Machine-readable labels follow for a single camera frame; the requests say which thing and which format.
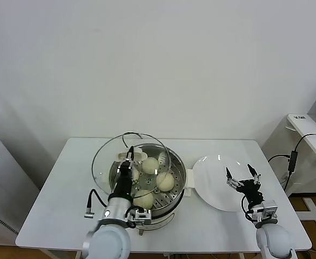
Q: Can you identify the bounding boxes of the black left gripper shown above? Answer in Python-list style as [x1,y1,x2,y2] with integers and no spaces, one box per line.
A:
[113,146,137,201]

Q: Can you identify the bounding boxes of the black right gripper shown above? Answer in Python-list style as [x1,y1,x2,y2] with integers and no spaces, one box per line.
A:
[225,163,266,208]

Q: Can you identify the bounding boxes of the white steamed baozi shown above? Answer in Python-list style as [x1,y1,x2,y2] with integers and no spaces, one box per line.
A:
[142,157,160,175]
[132,189,155,209]
[130,167,140,185]
[156,172,176,193]

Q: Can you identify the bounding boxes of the round glass pot lid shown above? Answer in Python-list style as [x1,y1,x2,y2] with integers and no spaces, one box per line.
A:
[91,131,172,195]

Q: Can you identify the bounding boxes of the perforated steel steamer basket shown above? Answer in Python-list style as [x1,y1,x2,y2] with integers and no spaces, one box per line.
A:
[109,143,187,217]

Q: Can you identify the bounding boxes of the white oval plate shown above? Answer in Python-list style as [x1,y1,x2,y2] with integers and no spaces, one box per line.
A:
[191,153,257,213]

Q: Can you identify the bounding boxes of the white electric cooker base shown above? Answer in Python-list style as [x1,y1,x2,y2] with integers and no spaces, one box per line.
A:
[100,163,195,237]

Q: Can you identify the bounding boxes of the white side desk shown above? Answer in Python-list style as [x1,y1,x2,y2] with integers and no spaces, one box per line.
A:
[284,112,316,236]

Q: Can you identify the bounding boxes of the white cabinet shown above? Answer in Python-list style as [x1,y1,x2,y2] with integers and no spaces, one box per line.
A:
[0,122,40,248]

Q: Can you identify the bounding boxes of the black cooker power cord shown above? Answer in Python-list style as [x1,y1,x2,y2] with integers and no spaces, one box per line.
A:
[120,131,143,149]

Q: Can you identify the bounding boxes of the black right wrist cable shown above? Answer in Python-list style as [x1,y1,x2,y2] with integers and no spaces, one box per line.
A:
[239,195,256,222]

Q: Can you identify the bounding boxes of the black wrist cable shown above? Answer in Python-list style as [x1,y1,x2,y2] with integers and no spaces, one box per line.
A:
[83,188,113,219]
[239,195,256,222]

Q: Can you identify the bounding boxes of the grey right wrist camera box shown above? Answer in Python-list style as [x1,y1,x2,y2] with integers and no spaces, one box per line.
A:
[259,199,279,219]

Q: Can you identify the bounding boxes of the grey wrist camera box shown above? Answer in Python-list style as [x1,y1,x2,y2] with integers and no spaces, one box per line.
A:
[259,199,279,219]
[130,208,153,226]

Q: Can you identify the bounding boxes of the black laptop charger cable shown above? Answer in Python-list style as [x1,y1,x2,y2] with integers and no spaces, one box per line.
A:
[266,131,316,191]

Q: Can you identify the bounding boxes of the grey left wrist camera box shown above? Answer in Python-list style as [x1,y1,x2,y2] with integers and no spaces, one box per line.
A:
[130,208,153,226]

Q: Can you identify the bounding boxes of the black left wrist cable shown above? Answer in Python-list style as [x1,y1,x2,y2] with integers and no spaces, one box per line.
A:
[83,188,113,219]

